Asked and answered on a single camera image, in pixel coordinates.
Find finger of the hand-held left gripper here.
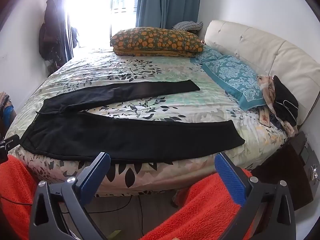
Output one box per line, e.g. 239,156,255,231
0,134,20,163

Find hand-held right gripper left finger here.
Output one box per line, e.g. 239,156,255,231
29,152,111,240

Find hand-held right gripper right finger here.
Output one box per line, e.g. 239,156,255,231
214,152,297,240

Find black pants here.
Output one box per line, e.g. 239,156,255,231
20,79,245,161

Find blue and beige bundle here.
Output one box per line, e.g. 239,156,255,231
0,92,17,140

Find dark bedside cabinet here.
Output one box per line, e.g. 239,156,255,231
251,142,314,210

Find dark nightstand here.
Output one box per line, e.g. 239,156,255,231
287,131,320,183

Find black garment with white piping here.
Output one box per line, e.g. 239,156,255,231
272,75,299,127

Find large teal damask pillow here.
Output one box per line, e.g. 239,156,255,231
201,55,267,110

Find beige patterned scarf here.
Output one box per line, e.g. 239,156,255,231
257,74,298,137

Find dark hanging coats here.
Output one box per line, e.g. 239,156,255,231
39,0,66,62

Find small teal damask pillow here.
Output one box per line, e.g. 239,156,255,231
190,45,223,64

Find cream padded headboard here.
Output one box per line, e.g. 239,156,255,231
204,20,320,128

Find orange patterned pillow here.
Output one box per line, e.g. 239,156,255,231
110,26,204,57

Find bright glass window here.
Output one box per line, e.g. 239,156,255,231
64,0,140,48

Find grey checkered cloth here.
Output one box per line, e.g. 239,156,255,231
172,20,203,32

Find teal curtain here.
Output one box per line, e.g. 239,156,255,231
136,0,202,29

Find black floor cable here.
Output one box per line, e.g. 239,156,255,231
61,195,145,235

